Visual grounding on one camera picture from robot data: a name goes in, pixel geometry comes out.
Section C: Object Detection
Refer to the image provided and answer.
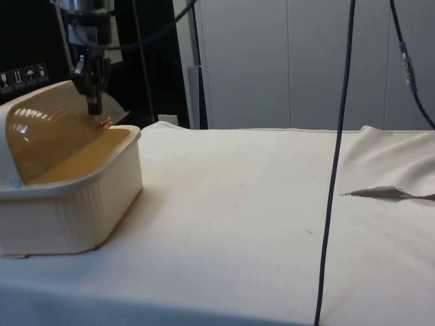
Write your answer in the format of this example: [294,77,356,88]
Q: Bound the cream box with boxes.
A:
[0,123,143,259]

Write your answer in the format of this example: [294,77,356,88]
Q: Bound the black cable with connector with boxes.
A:
[389,0,435,131]

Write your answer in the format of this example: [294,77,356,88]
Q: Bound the pale locker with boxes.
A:
[287,0,435,131]
[192,0,290,130]

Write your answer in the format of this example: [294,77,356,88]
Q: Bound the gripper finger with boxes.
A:
[69,46,90,100]
[86,46,111,115]

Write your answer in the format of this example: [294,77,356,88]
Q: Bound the rounded box lid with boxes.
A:
[0,79,132,187]

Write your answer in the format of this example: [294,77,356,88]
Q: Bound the black cabinet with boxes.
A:
[0,0,192,130]

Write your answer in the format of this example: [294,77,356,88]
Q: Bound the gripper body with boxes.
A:
[67,10,114,49]

